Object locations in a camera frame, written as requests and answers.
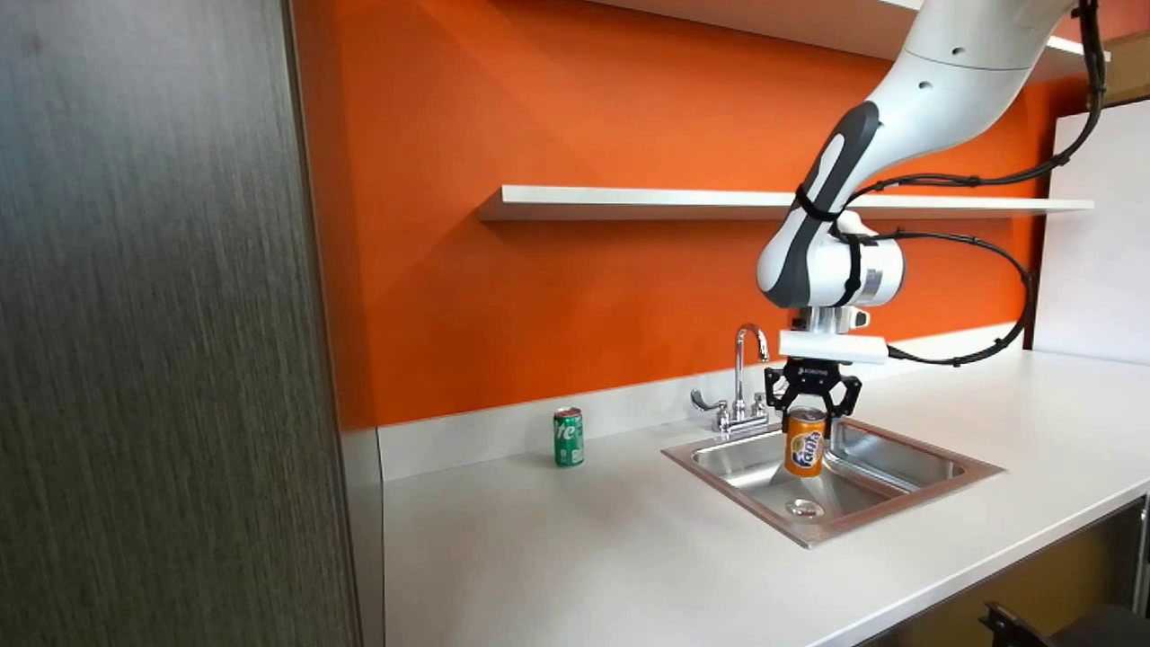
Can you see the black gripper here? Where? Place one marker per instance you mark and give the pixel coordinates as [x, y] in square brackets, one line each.
[813, 383]

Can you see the orange soda can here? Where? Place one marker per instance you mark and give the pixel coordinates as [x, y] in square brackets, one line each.
[806, 448]

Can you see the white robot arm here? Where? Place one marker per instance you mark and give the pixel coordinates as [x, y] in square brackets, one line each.
[920, 93]

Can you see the stainless steel sink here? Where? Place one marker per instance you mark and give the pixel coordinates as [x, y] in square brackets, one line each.
[884, 480]

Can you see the green soda can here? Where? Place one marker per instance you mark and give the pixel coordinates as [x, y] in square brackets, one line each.
[570, 434]

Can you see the chrome faucet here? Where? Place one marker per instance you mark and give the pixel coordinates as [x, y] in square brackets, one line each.
[741, 396]

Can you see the brown under-counter cabinet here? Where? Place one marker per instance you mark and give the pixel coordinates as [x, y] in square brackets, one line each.
[1042, 577]

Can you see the white door panel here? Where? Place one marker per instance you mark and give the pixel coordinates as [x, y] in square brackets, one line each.
[1098, 237]

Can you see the black chair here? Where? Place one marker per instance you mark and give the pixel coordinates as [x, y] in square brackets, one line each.
[1053, 631]

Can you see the white backsplash strip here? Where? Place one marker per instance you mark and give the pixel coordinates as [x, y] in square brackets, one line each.
[479, 431]

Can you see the beige overhead shelf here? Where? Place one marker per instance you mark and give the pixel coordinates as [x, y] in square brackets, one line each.
[813, 20]

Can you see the dark wood cabinet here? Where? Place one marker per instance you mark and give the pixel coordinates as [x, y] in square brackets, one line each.
[157, 325]

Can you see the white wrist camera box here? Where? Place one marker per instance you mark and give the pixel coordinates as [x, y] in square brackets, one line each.
[840, 347]

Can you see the white wall shelf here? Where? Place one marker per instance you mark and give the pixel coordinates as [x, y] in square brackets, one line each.
[623, 202]

